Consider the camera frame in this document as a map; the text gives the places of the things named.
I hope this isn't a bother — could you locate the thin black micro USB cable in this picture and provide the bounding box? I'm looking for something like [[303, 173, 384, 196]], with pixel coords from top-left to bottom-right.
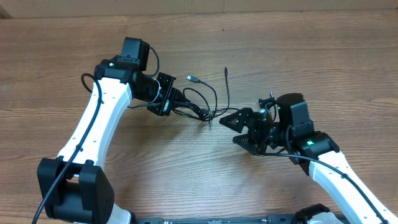
[[182, 66, 240, 122]]

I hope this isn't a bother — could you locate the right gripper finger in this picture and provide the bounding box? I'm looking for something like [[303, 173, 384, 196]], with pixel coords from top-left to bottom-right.
[[220, 108, 254, 133], [233, 134, 259, 156]]

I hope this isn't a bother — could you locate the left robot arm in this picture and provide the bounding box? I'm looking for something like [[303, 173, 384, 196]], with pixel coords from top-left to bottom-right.
[[32, 37, 176, 223]]

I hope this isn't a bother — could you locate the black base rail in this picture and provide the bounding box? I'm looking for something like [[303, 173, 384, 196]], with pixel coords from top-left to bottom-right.
[[133, 215, 302, 224]]

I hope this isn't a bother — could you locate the black USB cable silver plug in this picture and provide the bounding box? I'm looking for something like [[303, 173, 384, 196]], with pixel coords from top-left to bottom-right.
[[172, 91, 213, 128]]

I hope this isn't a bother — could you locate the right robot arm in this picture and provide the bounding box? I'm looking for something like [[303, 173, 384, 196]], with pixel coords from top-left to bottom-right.
[[220, 93, 397, 223]]

